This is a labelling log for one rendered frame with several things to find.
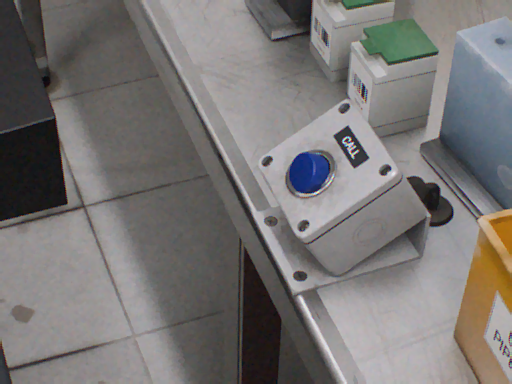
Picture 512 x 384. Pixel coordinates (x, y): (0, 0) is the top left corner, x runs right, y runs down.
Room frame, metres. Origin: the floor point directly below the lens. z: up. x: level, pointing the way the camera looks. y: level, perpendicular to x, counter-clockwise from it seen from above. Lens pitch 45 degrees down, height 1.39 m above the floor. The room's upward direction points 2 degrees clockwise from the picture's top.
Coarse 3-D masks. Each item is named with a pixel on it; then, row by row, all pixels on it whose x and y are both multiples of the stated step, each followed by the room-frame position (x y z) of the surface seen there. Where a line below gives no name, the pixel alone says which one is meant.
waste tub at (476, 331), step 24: (480, 216) 0.39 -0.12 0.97; (504, 216) 0.39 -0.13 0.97; (480, 240) 0.39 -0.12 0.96; (504, 240) 0.40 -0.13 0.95; (480, 264) 0.38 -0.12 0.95; (504, 264) 0.36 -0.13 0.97; (480, 288) 0.38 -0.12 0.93; (504, 288) 0.36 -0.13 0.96; (480, 312) 0.37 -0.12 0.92; (504, 312) 0.35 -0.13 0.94; (456, 336) 0.39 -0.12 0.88; (480, 336) 0.37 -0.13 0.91; (504, 336) 0.35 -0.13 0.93; (480, 360) 0.36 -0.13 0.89; (504, 360) 0.34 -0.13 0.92
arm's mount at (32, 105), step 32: (0, 0) 0.61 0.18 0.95; (0, 32) 0.57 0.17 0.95; (0, 64) 0.54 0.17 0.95; (32, 64) 0.54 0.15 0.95; (0, 96) 0.51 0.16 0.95; (32, 96) 0.51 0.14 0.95; (0, 128) 0.48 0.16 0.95; (32, 128) 0.48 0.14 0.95; (0, 160) 0.47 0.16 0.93; (32, 160) 0.48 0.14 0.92; (0, 192) 0.47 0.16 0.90; (32, 192) 0.48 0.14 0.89; (64, 192) 0.49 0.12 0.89
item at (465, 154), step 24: (480, 24) 0.56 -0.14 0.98; (504, 24) 0.56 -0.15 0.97; (456, 48) 0.55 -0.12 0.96; (480, 48) 0.54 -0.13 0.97; (504, 48) 0.54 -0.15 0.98; (456, 72) 0.55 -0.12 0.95; (480, 72) 0.53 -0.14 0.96; (504, 72) 0.51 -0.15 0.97; (456, 96) 0.54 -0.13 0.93; (480, 96) 0.53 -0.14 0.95; (504, 96) 0.51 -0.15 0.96; (456, 120) 0.54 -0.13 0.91; (480, 120) 0.52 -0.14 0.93; (504, 120) 0.50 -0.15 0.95; (432, 144) 0.55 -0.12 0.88; (456, 144) 0.54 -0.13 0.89; (480, 144) 0.52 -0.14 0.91; (504, 144) 0.50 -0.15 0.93; (456, 168) 0.52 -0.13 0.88; (480, 168) 0.51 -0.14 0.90; (504, 168) 0.49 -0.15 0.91; (456, 192) 0.51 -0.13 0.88; (480, 192) 0.50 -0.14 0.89; (504, 192) 0.49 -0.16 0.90
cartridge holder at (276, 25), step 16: (256, 0) 0.70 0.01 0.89; (272, 0) 0.70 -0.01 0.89; (288, 0) 0.68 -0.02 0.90; (304, 0) 0.68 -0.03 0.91; (256, 16) 0.69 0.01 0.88; (272, 16) 0.68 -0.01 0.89; (288, 16) 0.68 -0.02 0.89; (304, 16) 0.68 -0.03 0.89; (272, 32) 0.67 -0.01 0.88; (288, 32) 0.67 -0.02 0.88
